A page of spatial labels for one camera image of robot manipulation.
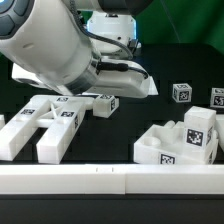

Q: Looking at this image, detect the white chair seat part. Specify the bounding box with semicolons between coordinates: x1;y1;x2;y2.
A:
133;121;218;165

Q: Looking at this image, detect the white marker base plate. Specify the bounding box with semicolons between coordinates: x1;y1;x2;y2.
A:
148;76;158;96

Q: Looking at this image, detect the white front barrier rail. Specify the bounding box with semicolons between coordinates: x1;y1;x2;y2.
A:
0;164;224;195

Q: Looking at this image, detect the white chair back frame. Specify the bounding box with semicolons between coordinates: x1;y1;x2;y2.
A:
0;95;94;164

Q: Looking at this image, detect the white part edge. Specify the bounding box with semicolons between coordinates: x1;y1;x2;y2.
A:
0;115;5;130
215;114;224;151

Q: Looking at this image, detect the white part left edge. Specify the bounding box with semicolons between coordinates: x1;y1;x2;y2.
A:
0;115;5;130

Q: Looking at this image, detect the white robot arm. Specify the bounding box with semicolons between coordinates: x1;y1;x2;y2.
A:
0;0;153;98

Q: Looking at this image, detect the white part right edge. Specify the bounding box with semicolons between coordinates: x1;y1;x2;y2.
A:
215;114;224;151

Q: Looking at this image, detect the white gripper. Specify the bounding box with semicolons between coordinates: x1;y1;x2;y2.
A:
11;59;150;99

